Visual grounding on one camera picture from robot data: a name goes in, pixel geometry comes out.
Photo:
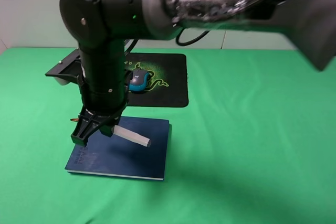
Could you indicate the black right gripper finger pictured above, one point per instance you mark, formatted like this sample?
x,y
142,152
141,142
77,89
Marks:
x,y
83,130
107,129

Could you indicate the white marker pen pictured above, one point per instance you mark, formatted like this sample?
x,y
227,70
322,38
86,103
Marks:
x,y
131,136

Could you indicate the dark blue notebook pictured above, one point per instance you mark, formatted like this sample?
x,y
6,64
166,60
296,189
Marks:
x,y
118,157

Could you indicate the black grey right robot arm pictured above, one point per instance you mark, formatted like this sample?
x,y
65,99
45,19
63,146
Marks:
x,y
100,28

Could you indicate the green table cloth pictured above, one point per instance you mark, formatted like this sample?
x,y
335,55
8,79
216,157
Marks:
x,y
256,144

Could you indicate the black green Razer mouse pad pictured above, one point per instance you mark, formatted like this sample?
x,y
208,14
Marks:
x,y
167,86

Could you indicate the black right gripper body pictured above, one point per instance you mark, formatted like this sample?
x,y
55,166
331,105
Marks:
x,y
109,118

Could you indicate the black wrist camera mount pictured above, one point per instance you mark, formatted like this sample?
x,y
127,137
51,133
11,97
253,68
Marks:
x,y
67,70

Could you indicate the grey teal computer mouse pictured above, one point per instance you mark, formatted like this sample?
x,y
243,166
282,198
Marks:
x,y
139,80

